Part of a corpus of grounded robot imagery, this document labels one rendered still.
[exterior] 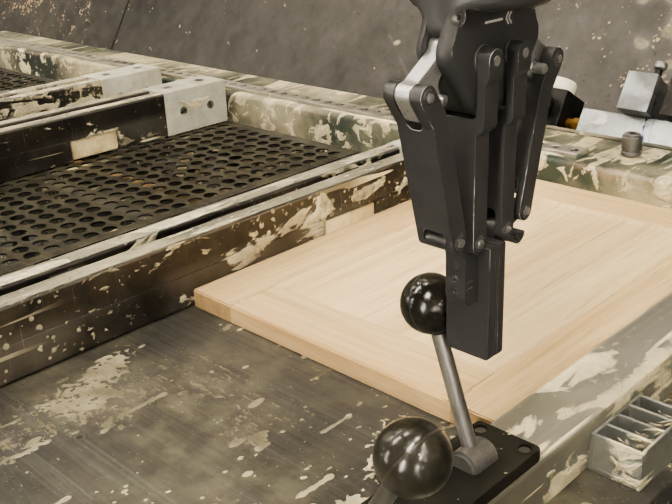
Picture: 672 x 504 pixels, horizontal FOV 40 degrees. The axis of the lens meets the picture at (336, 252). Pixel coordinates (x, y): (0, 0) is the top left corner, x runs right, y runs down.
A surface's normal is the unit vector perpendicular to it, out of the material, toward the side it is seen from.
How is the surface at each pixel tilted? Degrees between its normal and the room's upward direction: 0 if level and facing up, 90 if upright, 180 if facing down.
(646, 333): 60
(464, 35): 90
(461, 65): 90
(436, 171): 43
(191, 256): 90
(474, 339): 30
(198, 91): 90
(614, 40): 0
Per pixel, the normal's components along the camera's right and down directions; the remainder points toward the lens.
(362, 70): -0.62, -0.20
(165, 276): 0.72, 0.25
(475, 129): -0.69, 0.30
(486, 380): -0.04, -0.92
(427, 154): -0.67, 0.51
